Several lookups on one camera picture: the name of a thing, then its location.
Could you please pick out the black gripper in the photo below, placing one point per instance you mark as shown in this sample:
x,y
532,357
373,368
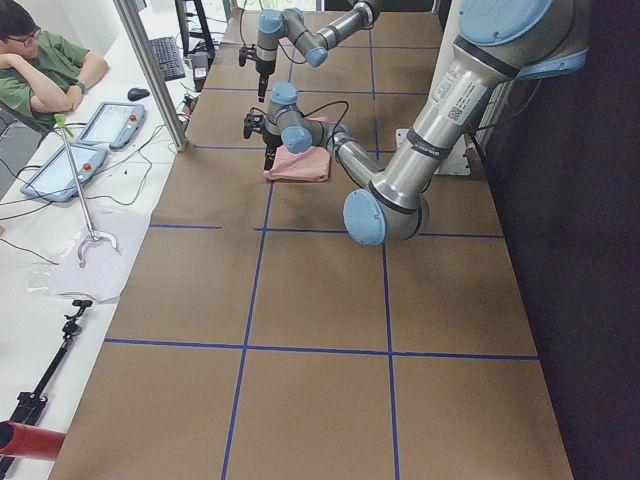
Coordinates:
x,y
262,69
270,141

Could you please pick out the pink Snoopy t-shirt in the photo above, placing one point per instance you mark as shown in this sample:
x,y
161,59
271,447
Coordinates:
x,y
299,158

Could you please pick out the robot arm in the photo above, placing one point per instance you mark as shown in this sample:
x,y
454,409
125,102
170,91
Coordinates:
x,y
496,42
310,30

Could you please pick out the black keyboard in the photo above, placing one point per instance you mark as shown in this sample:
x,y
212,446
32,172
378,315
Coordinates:
x,y
168,58

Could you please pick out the black computer mouse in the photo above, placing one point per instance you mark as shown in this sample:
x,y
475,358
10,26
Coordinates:
x,y
135,94

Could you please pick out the blue teach pendant far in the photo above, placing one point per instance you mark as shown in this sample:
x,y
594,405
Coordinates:
x,y
114,124

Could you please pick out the blue teach pendant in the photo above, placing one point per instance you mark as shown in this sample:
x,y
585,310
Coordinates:
x,y
54,180
114,124

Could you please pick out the white mounting column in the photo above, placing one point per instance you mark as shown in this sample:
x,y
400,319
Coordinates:
x,y
464,79

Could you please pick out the metal grabber pole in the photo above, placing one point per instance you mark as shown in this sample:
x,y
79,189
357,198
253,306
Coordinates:
x,y
94,236

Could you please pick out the white paper sheet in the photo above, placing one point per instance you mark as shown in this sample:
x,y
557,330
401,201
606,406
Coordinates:
x,y
96,270

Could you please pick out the blue teach pendant near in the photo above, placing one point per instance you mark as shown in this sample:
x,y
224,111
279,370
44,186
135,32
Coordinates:
x,y
54,180

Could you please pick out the person in green shirt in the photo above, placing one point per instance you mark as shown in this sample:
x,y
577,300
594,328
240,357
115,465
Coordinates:
x,y
43,73

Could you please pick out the black tripod pole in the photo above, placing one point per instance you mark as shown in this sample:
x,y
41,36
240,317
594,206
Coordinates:
x,y
31,404

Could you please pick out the red cylinder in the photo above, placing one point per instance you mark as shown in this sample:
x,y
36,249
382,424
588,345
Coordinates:
x,y
26,441

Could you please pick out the aluminium frame post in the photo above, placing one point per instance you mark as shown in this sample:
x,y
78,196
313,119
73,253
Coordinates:
x,y
137,34

